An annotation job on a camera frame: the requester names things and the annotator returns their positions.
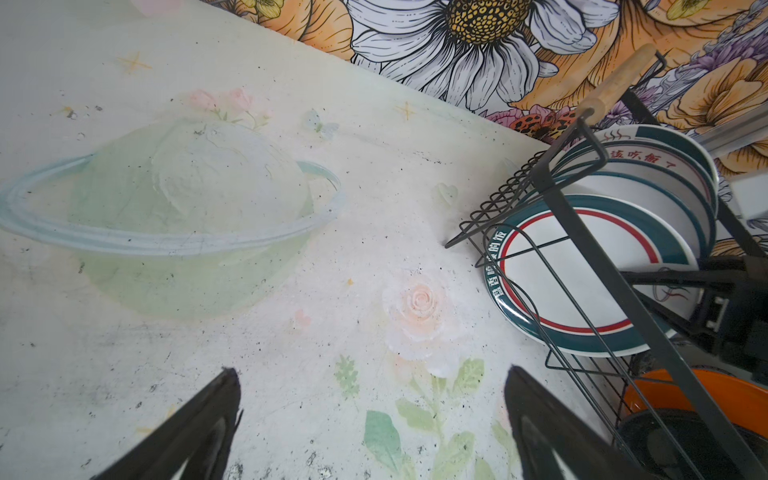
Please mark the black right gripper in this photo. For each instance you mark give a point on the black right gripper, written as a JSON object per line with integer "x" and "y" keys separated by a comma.
{"x": 729, "y": 319}

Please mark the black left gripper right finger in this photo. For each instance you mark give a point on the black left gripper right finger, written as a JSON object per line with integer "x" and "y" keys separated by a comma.
{"x": 547, "y": 435}

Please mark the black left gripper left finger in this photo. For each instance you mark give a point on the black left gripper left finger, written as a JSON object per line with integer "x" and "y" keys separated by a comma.
{"x": 194, "y": 443}

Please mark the small white green-lined plate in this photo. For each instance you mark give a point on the small white green-lined plate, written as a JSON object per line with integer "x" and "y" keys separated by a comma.
{"x": 672, "y": 200}

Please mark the green red rimmed white plate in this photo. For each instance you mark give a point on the green red rimmed white plate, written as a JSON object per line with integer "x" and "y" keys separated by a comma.
{"x": 545, "y": 287}

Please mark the black plate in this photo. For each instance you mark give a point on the black plate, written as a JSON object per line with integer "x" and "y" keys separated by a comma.
{"x": 674, "y": 444}

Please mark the rearmost green red rimmed plate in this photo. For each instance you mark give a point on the rearmost green red rimmed plate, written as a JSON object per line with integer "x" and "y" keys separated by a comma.
{"x": 663, "y": 135}

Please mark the sunburst pattern white plate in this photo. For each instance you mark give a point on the sunburst pattern white plate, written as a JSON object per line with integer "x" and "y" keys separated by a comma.
{"x": 648, "y": 153}

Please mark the black wire dish rack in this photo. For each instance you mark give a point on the black wire dish rack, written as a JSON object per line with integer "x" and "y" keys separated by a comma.
{"x": 672, "y": 373}

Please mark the far wooden rack handle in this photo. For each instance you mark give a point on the far wooden rack handle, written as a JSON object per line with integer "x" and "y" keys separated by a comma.
{"x": 597, "y": 104}

